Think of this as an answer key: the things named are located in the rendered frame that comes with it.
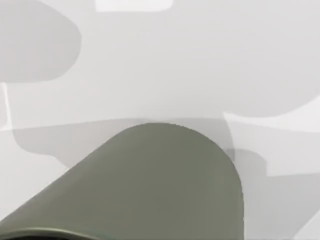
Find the grey-green cup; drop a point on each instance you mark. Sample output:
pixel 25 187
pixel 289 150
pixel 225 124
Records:
pixel 160 185

